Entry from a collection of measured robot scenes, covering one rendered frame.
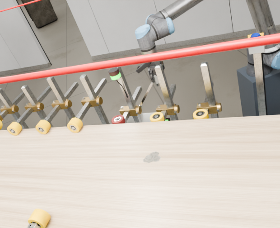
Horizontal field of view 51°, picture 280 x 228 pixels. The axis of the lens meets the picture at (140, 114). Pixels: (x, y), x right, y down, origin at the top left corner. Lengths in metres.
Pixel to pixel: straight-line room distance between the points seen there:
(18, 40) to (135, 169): 4.76
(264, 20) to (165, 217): 1.34
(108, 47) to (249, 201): 4.14
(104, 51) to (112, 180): 3.82
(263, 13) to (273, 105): 0.83
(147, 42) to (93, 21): 3.30
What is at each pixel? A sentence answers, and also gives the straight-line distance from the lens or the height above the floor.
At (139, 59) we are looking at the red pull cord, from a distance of 0.29.
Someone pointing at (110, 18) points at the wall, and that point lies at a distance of 4.75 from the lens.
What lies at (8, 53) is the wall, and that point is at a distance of 6.22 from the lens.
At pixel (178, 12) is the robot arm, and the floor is 1.30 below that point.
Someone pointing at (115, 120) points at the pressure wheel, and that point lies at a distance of 1.76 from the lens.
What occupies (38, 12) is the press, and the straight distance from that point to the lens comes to 8.96.
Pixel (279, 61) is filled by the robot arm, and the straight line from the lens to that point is 2.15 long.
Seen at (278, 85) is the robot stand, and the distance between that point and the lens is 2.44.
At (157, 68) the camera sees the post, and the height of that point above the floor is 1.13.
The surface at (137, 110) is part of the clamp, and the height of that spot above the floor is 0.86.
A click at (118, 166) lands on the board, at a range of 1.46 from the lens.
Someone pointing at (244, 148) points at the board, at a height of 0.90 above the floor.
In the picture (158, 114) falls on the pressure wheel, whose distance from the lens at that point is 1.66.
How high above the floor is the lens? 1.86
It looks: 34 degrees down
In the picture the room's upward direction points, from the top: 21 degrees counter-clockwise
